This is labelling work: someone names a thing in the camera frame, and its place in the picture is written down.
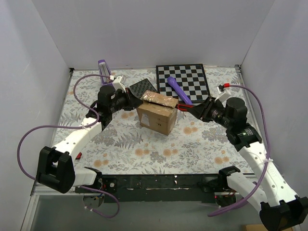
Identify brown cardboard express box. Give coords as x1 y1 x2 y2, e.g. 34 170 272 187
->
137 90 179 135

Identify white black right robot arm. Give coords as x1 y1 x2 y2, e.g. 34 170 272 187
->
188 97 308 231

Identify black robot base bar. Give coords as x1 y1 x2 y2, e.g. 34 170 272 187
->
75 173 236 206

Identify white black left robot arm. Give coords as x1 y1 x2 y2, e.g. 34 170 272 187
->
36 86 143 193

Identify grey studded building plate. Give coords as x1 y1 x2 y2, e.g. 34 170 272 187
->
129 78 157 98

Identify purple toy microphone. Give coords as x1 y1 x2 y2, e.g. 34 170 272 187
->
167 76 193 105

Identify black white chessboard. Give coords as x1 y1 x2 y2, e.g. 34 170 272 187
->
156 64 210 103

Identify purple capped clear bottle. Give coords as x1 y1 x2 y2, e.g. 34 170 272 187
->
98 60 114 85

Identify small red object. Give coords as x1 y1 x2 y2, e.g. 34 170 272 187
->
76 153 82 159

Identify brown cardboard boxes on floor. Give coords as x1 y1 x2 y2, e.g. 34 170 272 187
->
242 224 267 231

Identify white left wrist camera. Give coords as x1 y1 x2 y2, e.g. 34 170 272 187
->
109 75 126 92

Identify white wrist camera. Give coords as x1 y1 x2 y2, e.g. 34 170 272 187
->
215 83 231 103
109 75 126 92

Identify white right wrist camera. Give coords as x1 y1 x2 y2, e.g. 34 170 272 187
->
215 83 231 103

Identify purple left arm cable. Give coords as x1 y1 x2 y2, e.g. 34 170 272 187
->
16 74 120 219

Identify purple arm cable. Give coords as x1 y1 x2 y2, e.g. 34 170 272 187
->
16 74 120 219
208 84 271 217

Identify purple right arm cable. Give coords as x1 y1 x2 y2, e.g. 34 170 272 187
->
208 84 271 217

